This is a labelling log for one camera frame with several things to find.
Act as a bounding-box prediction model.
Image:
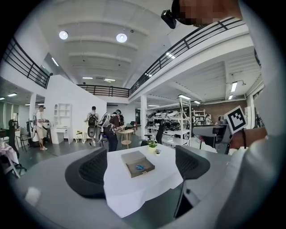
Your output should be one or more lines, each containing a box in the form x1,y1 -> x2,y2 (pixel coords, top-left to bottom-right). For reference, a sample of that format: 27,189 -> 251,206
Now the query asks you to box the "white ornate side table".
75,131 -> 88,144

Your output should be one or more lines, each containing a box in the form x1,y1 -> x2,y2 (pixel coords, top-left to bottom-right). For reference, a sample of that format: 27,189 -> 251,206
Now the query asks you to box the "white tablecloth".
103,143 -> 219,219

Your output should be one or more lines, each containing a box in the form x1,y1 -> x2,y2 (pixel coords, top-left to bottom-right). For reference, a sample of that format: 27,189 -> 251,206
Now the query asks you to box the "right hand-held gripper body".
214,106 -> 247,155

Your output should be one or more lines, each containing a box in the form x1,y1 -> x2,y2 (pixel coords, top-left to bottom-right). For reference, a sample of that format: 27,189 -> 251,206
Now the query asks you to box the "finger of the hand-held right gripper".
192,125 -> 224,147

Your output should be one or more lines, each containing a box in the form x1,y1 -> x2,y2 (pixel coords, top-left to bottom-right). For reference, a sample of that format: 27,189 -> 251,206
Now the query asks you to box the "person's right forearm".
230,127 -> 268,149

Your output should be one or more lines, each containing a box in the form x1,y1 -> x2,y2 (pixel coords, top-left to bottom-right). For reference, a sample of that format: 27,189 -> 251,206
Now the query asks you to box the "black office chair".
140,119 -> 166,147

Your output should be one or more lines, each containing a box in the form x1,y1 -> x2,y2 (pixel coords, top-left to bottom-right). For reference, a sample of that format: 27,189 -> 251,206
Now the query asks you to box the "black head-worn camera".
160,9 -> 177,30

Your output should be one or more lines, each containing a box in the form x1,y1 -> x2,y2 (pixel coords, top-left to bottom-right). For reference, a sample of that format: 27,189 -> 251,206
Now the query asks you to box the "gray metal-frame chair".
20,133 -> 31,153

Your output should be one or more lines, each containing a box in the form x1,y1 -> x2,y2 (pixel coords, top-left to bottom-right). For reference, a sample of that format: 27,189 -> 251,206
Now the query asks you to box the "grey drawer box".
121,150 -> 156,179

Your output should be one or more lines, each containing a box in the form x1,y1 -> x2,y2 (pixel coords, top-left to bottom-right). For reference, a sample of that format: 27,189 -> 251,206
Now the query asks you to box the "green plant in pale pot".
147,139 -> 158,154

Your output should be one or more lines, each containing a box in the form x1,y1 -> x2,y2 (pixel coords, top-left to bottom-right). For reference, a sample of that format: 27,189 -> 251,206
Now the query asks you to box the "white metal storage rack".
146,97 -> 195,147

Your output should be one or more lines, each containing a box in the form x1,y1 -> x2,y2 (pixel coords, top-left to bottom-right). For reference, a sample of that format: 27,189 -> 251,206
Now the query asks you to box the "person's white shirt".
212,0 -> 282,229

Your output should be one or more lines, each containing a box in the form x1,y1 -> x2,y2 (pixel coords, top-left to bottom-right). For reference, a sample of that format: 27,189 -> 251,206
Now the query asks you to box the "white and black robot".
25,119 -> 52,148

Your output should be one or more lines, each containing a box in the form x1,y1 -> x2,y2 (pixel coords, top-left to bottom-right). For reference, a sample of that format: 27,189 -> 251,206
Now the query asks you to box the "black balcony railing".
3,37 -> 51,89
77,17 -> 244,98

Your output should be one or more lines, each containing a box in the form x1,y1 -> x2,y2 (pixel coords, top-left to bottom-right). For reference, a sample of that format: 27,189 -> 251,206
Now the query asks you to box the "round wooden side table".
118,129 -> 134,149

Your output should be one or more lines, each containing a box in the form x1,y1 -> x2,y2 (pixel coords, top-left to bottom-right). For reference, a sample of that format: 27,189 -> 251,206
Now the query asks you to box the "person's head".
171,0 -> 243,28

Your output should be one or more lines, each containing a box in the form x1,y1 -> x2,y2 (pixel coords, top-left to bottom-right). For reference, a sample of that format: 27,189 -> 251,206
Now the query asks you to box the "white bookshelf desk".
53,102 -> 73,145

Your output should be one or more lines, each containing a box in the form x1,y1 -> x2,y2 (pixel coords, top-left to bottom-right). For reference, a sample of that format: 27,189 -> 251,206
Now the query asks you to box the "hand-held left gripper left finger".
10,146 -> 135,229

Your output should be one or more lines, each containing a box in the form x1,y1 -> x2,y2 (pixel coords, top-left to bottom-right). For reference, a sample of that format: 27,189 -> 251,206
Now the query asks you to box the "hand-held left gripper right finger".
156,144 -> 232,229

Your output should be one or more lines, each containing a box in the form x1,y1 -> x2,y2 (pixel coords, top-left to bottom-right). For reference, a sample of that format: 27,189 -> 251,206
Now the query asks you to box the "pink patterned cloth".
0,143 -> 20,166

